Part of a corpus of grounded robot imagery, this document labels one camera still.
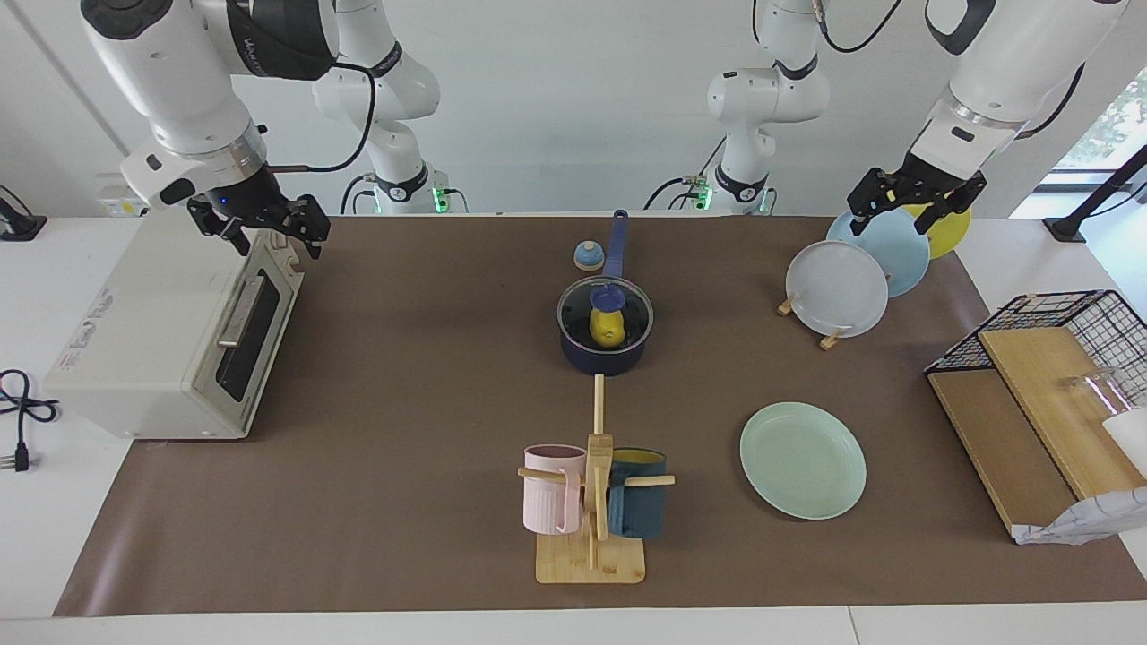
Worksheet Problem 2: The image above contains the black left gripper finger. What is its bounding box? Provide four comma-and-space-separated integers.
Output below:
916, 199, 973, 236
848, 168, 899, 236

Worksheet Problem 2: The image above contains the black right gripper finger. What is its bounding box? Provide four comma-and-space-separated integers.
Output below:
285, 194, 331, 259
188, 199, 252, 257

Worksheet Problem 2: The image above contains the glass lid blue knob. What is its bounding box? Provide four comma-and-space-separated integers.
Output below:
557, 276, 653, 352

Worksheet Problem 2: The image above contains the yellow plate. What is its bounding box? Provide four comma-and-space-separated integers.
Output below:
899, 202, 970, 261

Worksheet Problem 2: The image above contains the light blue plate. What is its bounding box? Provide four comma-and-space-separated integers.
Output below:
826, 208, 931, 298

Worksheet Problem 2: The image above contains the grey plate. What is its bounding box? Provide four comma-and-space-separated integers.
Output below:
787, 240, 890, 339

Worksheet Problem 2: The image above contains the wooden plate rack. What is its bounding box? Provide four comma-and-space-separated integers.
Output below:
777, 287, 848, 350

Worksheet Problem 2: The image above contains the green plate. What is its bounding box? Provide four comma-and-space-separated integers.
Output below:
740, 401, 867, 520

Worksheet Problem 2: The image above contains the white socket box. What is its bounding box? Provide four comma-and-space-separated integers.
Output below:
97, 175, 185, 219

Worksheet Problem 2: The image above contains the cream toaster oven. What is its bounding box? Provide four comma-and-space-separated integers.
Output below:
43, 208, 306, 440

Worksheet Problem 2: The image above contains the wooden two-tier shelf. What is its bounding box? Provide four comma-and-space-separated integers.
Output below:
927, 325, 1147, 538

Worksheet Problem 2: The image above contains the black table clamp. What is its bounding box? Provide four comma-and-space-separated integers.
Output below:
0, 184, 47, 243

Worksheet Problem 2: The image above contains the clear glass cup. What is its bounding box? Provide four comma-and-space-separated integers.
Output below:
1066, 367, 1137, 420

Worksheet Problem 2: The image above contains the white cup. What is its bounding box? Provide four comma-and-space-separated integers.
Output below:
1102, 408, 1147, 477

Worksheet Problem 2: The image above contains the brown table mat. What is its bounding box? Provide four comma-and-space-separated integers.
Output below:
54, 215, 1147, 617

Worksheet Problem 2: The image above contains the dark blue saucepan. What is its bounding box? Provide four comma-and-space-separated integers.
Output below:
557, 210, 653, 376

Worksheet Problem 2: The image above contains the white checked cloth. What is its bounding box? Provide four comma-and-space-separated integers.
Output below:
1013, 486, 1147, 546

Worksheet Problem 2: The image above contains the pink ribbed mug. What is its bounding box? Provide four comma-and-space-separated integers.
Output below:
523, 444, 588, 536

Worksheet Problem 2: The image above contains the dark teal mug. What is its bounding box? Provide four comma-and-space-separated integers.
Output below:
608, 448, 668, 539

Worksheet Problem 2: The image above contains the wooden mug rack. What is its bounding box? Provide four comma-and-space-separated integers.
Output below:
518, 374, 676, 585

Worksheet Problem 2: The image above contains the black base cable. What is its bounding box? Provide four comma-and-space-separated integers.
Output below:
341, 173, 379, 216
643, 134, 729, 212

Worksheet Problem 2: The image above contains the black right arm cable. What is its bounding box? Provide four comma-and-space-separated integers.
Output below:
269, 61, 377, 173

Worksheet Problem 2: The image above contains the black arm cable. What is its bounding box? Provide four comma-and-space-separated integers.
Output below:
269, 61, 377, 173
811, 0, 1087, 144

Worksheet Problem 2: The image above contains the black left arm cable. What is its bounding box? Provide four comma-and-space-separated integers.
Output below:
811, 0, 1087, 144

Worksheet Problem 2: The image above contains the black wire basket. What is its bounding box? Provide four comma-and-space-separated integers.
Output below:
925, 289, 1147, 409

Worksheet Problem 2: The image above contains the black power cord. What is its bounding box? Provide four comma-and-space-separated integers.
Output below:
0, 369, 60, 474

